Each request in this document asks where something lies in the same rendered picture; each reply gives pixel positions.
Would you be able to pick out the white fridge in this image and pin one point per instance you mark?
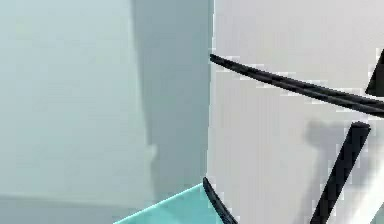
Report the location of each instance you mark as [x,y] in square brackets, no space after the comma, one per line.
[266,150]

